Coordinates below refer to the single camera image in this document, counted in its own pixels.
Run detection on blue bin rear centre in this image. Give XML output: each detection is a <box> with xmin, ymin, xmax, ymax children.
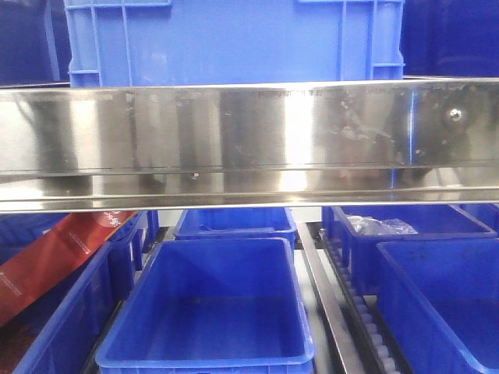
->
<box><xmin>173</xmin><ymin>207</ymin><xmax>297</xmax><ymax>249</ymax></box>

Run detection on blue bin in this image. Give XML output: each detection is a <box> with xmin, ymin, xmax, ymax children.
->
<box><xmin>1</xmin><ymin>210</ymin><xmax>159</xmax><ymax>373</ymax></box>
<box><xmin>377</xmin><ymin>238</ymin><xmax>498</xmax><ymax>373</ymax></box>
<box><xmin>96</xmin><ymin>238</ymin><xmax>315</xmax><ymax>373</ymax></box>
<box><xmin>321</xmin><ymin>204</ymin><xmax>497</xmax><ymax>295</ymax></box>
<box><xmin>173</xmin><ymin>207</ymin><xmax>297</xmax><ymax>249</ymax></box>

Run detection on blue bin front centre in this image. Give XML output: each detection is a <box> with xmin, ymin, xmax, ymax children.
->
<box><xmin>96</xmin><ymin>238</ymin><xmax>315</xmax><ymax>373</ymax></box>

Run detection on stainless steel shelf beam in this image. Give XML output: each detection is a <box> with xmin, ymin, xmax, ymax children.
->
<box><xmin>1</xmin><ymin>78</ymin><xmax>498</xmax><ymax>213</ymax></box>

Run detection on blue bin rear right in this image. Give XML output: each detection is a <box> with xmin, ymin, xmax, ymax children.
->
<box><xmin>321</xmin><ymin>204</ymin><xmax>497</xmax><ymax>295</ymax></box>

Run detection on large blue crate upper shelf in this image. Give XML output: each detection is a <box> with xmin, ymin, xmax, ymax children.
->
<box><xmin>64</xmin><ymin>1</ymin><xmax>404</xmax><ymax>87</ymax></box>

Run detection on blue bin front right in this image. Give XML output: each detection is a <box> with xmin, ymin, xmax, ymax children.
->
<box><xmin>377</xmin><ymin>238</ymin><xmax>498</xmax><ymax>373</ymax></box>

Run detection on blue bin front left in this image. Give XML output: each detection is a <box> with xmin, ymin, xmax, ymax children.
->
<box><xmin>1</xmin><ymin>210</ymin><xmax>159</xmax><ymax>373</ymax></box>

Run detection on clear plastic bag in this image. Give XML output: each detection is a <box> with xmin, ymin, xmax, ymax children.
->
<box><xmin>347</xmin><ymin>215</ymin><xmax>418</xmax><ymax>236</ymax></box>

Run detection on red foil package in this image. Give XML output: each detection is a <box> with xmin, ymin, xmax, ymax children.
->
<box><xmin>1</xmin><ymin>210</ymin><xmax>136</xmax><ymax>326</ymax></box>

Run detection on dark blue crate upper right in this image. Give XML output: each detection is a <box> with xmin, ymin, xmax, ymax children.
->
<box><xmin>401</xmin><ymin>1</ymin><xmax>498</xmax><ymax>77</ymax></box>

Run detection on dark blue crate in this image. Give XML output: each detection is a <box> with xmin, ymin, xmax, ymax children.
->
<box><xmin>1</xmin><ymin>1</ymin><xmax>71</xmax><ymax>86</ymax></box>
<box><xmin>401</xmin><ymin>1</ymin><xmax>498</xmax><ymax>77</ymax></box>

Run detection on dark blue crate upper left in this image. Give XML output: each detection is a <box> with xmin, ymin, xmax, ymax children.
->
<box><xmin>1</xmin><ymin>1</ymin><xmax>71</xmax><ymax>86</ymax></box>

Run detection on steel divider rail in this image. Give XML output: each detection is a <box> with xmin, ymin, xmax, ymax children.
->
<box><xmin>297</xmin><ymin>222</ymin><xmax>366</xmax><ymax>373</ymax></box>

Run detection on roller track rail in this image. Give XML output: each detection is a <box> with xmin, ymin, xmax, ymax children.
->
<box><xmin>319</xmin><ymin>228</ymin><xmax>412</xmax><ymax>373</ymax></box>

